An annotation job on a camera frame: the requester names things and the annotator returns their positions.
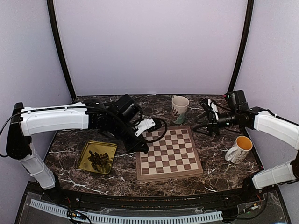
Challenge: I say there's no black frame post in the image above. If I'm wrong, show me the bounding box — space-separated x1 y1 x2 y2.
46 0 77 100
227 0 254 92

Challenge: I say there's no black front rail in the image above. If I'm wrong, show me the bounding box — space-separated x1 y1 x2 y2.
69 193 234 210

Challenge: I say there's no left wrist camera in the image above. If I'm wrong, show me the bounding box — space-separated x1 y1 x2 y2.
135 119 156 137

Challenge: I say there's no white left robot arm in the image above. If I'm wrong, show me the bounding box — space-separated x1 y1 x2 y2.
4 95 156 203

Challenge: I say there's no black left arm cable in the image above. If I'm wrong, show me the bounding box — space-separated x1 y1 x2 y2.
130 116 168 143

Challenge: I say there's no right black frame post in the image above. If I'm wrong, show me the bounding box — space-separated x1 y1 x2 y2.
227 0 254 92

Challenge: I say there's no wooden chess board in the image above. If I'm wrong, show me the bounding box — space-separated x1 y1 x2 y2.
136 126 203 182

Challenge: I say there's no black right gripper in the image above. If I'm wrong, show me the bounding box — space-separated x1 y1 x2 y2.
193 110 239 137

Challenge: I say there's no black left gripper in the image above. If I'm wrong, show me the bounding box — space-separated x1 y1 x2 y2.
109 117 150 154

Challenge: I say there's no white mug orange inside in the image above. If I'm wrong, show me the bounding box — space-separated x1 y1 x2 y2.
225 136 253 164

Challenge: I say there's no cream floral mug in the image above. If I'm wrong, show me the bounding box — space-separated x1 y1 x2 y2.
171 95 190 125

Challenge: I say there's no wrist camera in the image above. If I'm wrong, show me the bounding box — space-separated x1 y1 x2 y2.
199 98 218 113
135 119 156 137

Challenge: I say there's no left black frame post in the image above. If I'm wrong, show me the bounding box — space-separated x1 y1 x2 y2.
46 0 77 100

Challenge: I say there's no gold metal tray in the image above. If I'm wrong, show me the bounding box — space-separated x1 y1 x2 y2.
77 140 117 174

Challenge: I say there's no white slotted cable duct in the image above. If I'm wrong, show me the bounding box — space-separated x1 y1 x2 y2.
29 199 223 224

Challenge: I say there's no pile of dark chess pieces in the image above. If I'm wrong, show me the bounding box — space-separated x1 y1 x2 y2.
88 150 109 171

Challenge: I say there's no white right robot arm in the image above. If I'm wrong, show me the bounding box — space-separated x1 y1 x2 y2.
193 90 299 203

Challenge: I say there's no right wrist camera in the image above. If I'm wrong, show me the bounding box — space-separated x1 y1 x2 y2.
199 98 218 113

